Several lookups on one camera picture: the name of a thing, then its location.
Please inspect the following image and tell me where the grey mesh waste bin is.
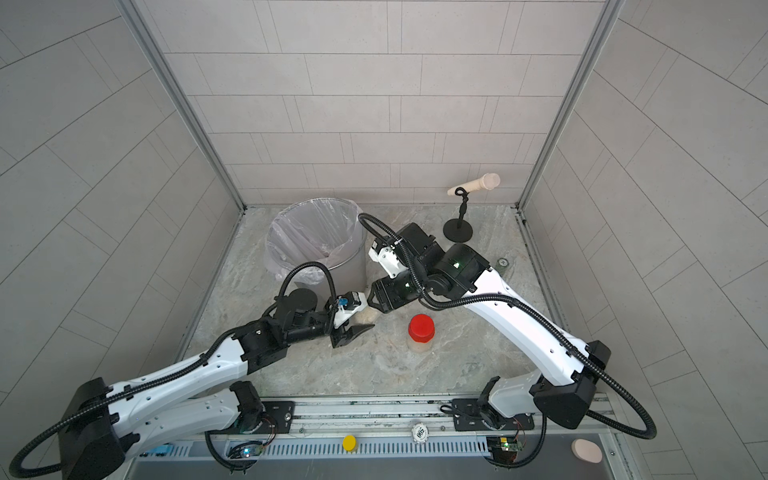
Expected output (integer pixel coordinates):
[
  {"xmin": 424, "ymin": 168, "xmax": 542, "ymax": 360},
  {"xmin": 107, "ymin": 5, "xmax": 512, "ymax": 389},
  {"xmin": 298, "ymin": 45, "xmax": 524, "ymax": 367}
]
[{"xmin": 265, "ymin": 197, "xmax": 368, "ymax": 301}]

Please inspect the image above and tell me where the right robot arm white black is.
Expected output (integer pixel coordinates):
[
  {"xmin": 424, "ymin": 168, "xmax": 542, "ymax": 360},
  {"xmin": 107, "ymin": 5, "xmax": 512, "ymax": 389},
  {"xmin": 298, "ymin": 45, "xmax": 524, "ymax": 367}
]
[{"xmin": 358, "ymin": 213, "xmax": 657, "ymax": 440}]

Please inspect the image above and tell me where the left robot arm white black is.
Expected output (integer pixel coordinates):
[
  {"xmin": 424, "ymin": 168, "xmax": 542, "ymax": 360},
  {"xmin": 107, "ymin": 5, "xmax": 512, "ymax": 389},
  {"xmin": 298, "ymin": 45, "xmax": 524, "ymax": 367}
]
[{"xmin": 9, "ymin": 286, "xmax": 371, "ymax": 479}]

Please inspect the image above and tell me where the red lidded rice jar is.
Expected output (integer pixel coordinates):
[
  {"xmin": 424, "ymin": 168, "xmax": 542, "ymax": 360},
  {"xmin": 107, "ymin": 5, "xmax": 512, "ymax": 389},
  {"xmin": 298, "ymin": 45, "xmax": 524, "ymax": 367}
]
[{"xmin": 407, "ymin": 314, "xmax": 436, "ymax": 353}]

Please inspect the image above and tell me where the black stand with round base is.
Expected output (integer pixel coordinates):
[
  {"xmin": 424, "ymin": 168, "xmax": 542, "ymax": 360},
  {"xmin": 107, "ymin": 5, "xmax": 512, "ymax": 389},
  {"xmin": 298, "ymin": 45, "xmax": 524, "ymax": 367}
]
[{"xmin": 443, "ymin": 187, "xmax": 473, "ymax": 243}]

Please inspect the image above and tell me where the clear plastic bin liner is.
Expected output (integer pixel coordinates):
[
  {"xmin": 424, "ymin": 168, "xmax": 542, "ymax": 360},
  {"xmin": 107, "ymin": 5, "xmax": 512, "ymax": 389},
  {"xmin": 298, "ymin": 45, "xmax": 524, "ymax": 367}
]
[{"xmin": 264, "ymin": 197, "xmax": 365, "ymax": 286}]

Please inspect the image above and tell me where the yellow round button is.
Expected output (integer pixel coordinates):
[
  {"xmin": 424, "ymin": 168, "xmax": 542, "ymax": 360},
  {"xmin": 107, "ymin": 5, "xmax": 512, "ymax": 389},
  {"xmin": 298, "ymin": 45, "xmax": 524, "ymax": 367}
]
[{"xmin": 342, "ymin": 435, "xmax": 358, "ymax": 452}]

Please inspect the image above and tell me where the left circuit board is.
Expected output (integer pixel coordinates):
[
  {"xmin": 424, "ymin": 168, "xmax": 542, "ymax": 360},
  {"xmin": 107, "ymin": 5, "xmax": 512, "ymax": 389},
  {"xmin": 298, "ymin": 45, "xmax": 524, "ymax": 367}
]
[{"xmin": 227, "ymin": 440, "xmax": 264, "ymax": 460}]

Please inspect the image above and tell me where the circuit board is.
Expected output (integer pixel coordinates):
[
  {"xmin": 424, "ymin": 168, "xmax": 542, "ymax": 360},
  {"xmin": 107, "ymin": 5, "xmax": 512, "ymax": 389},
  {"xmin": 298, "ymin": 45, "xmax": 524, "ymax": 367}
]
[
  {"xmin": 486, "ymin": 436, "xmax": 525, "ymax": 464},
  {"xmin": 227, "ymin": 440, "xmax": 264, "ymax": 460}
]

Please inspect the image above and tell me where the blue toy car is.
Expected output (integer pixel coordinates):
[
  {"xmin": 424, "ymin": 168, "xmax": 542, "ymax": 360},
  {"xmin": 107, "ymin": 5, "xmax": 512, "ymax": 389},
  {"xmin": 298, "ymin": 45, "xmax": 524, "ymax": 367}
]
[{"xmin": 140, "ymin": 443, "xmax": 175, "ymax": 457}]

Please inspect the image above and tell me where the right circuit board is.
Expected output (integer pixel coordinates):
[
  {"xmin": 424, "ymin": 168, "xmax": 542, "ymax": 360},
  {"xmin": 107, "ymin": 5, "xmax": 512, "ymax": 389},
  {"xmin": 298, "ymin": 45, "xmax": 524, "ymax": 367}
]
[{"xmin": 486, "ymin": 436, "xmax": 525, "ymax": 464}]

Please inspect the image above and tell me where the pink oval pad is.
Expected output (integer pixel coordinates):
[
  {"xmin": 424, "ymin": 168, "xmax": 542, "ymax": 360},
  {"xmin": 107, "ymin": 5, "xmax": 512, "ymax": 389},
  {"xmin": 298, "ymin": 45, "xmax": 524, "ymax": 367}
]
[{"xmin": 571, "ymin": 438, "xmax": 603, "ymax": 464}]

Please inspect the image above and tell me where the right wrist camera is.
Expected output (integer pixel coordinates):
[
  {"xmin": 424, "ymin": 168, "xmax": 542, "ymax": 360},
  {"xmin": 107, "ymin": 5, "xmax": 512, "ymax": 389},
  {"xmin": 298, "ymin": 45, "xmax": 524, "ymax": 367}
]
[{"xmin": 368, "ymin": 239, "xmax": 408, "ymax": 279}]

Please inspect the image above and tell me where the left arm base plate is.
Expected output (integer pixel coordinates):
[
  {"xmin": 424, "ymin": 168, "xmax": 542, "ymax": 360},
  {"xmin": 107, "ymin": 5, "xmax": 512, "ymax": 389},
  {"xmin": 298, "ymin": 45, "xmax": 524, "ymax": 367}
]
[{"xmin": 212, "ymin": 400, "xmax": 295, "ymax": 436}]

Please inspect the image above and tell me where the beige handle on stand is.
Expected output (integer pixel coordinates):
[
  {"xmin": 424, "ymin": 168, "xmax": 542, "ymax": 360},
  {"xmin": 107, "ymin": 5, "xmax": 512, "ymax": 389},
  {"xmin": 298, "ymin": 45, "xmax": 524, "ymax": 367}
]
[{"xmin": 447, "ymin": 173, "xmax": 501, "ymax": 196}]

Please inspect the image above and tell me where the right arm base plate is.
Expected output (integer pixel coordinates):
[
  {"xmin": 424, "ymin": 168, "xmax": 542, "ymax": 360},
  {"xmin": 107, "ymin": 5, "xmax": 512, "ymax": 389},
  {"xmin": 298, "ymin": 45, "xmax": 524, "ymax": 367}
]
[{"xmin": 439, "ymin": 398, "xmax": 536, "ymax": 432}]

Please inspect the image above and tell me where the aluminium rail frame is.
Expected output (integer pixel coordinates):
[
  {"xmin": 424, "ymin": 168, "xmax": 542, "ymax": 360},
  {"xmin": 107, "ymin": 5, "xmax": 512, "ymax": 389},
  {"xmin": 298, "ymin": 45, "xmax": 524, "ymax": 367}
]
[{"xmin": 119, "ymin": 389, "xmax": 622, "ymax": 460}]

